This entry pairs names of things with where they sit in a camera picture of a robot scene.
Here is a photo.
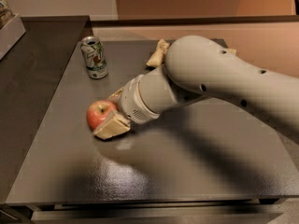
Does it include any red apple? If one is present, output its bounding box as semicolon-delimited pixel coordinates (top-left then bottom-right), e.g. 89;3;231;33
86;100;117;131

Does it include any white box on counter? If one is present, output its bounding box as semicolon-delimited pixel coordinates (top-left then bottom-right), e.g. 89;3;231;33
0;0;26;60

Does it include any white green soda can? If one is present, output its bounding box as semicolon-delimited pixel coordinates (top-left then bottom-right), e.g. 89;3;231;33
80;35;108;79

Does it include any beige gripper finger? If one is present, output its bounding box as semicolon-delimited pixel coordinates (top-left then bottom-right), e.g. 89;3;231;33
107;87;124;103
93;110;131;140

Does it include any brown chip bag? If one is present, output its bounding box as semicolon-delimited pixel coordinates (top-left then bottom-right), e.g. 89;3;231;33
147;35;237;70

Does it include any dark side counter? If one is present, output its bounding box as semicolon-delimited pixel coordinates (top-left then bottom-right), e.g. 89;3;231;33
0;16;91;204

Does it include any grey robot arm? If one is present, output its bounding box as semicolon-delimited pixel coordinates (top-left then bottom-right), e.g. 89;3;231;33
93;35;299;142

